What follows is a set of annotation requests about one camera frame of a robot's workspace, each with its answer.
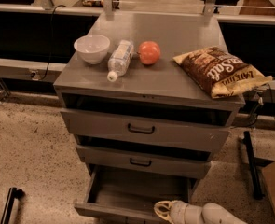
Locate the grey middle drawer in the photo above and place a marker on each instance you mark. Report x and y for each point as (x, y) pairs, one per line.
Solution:
(143, 162)

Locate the red apple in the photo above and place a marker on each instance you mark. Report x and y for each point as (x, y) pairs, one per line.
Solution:
(149, 52)

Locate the grey metal drawer cabinet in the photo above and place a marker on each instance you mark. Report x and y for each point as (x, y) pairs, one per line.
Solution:
(161, 91)

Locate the clear plastic water bottle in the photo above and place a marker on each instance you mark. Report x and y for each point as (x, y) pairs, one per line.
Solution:
(120, 59)

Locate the brown yellow chip bag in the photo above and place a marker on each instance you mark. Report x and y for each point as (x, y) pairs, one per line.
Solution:
(220, 73)

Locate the white bowl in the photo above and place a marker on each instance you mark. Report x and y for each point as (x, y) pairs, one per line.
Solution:
(92, 48)

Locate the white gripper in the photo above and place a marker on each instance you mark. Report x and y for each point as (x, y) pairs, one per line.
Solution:
(179, 212)

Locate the black floor stand right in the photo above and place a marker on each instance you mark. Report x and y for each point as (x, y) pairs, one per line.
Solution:
(253, 165)

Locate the grey top drawer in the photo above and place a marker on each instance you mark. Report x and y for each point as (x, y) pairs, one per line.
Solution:
(158, 132)

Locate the black floor stand left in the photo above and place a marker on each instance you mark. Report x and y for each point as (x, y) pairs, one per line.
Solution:
(13, 194)

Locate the black floor stand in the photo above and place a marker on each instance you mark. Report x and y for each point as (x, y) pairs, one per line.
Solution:
(13, 194)
(253, 165)

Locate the grey bottom drawer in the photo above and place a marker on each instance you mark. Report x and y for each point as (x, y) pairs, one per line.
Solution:
(122, 196)

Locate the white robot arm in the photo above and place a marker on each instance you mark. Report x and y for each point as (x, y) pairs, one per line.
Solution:
(213, 213)

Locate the grey drawer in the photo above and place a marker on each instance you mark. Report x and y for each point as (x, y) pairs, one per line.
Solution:
(122, 196)
(158, 132)
(143, 162)

